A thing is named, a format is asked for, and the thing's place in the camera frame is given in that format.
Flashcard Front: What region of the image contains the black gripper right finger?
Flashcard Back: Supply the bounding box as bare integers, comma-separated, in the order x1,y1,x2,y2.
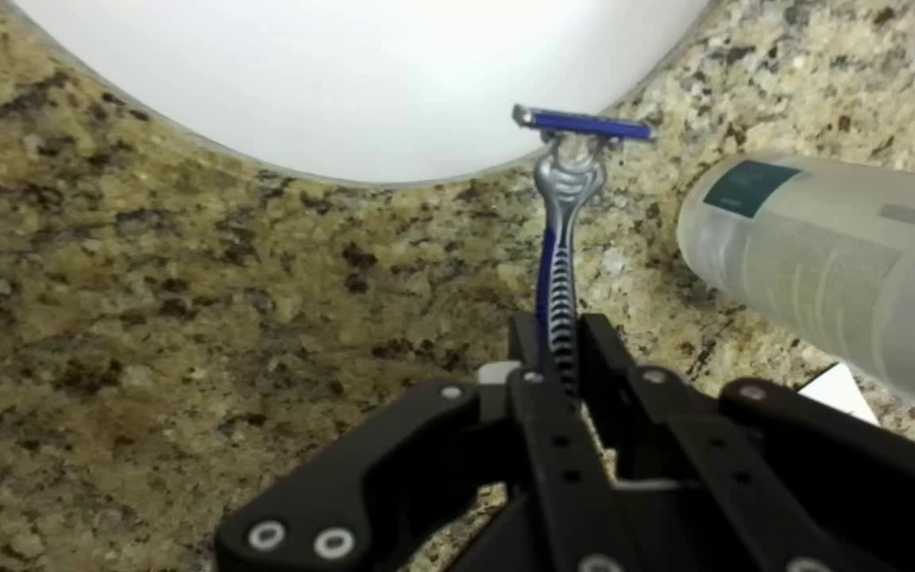
578,314,915,572

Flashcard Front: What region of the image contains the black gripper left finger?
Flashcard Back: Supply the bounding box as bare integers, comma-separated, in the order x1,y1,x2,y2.
213,314,638,572

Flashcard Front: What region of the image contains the blue silver razor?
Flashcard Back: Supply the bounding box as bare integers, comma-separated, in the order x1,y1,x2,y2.
512,105,654,389

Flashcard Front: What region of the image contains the white oval sink basin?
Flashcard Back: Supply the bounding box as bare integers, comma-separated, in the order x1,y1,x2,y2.
8,0,711,184

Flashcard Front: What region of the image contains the white paper piece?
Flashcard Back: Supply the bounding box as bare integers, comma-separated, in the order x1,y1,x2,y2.
799,361,877,422

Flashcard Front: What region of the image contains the frosted clear plastic bottle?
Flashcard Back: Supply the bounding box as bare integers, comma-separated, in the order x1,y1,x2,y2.
677,156,915,405

